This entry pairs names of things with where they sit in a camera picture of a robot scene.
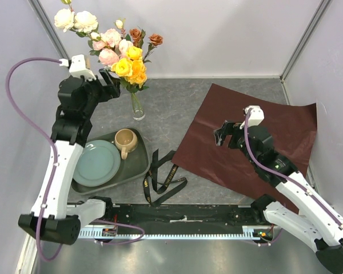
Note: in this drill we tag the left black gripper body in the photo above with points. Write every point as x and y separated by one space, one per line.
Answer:
109 91

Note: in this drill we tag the light blue cable duct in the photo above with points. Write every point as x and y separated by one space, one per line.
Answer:
179 231

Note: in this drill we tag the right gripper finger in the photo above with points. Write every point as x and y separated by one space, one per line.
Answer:
219 137
230 127

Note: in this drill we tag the beige ceramic mug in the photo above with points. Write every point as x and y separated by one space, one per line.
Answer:
126 141

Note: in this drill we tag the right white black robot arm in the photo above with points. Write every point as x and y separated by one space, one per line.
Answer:
317 224

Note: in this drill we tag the teal plate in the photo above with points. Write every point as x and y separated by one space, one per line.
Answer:
98 163

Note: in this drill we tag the small pink peony stem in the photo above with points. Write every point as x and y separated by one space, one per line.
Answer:
105 45

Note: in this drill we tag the yellow rose stem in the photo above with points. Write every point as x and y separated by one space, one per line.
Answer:
131 70

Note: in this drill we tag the dark green tray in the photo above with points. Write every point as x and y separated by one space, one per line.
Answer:
134 166

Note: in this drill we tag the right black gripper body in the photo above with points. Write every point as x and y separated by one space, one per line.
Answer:
237 141

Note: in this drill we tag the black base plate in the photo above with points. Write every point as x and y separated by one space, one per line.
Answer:
137 214

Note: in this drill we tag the red wrapping paper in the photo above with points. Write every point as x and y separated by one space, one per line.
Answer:
290 130

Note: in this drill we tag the clear glass vase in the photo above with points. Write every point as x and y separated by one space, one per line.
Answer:
138 112

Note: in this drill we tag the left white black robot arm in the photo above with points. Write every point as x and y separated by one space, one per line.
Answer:
50 218

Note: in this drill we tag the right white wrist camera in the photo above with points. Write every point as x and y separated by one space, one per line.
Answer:
254 116

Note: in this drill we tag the orange rose stem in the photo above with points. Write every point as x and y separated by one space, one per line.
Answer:
138 37

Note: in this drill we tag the white peony stem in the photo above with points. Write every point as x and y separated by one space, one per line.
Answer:
82 23

